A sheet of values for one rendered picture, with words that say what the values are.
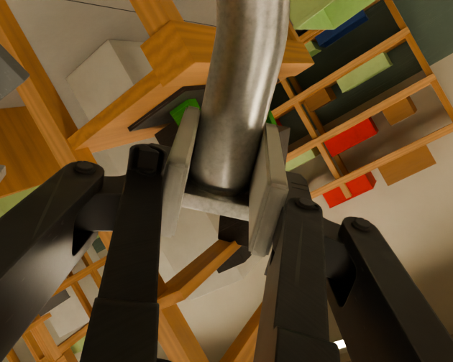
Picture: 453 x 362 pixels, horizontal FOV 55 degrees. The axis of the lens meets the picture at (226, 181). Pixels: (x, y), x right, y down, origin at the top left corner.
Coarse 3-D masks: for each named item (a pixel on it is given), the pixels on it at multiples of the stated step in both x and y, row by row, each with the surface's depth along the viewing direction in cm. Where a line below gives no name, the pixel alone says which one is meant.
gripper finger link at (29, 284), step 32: (32, 192) 12; (64, 192) 12; (0, 224) 10; (32, 224) 10; (64, 224) 11; (0, 256) 9; (32, 256) 10; (64, 256) 12; (0, 288) 9; (32, 288) 10; (0, 320) 9; (32, 320) 11; (0, 352) 10
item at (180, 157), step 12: (192, 108) 20; (192, 120) 19; (180, 132) 17; (192, 132) 18; (180, 144) 16; (192, 144) 17; (168, 156) 15; (180, 156) 15; (168, 168) 15; (180, 168) 15; (168, 180) 15; (180, 180) 15; (168, 192) 15; (180, 192) 15; (168, 204) 15; (180, 204) 16; (168, 216) 15; (168, 228) 16
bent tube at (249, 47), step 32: (224, 0) 17; (256, 0) 16; (288, 0) 17; (224, 32) 17; (256, 32) 17; (224, 64) 18; (256, 64) 17; (224, 96) 18; (256, 96) 18; (224, 128) 19; (256, 128) 19; (192, 160) 20; (224, 160) 19; (192, 192) 20; (224, 192) 20
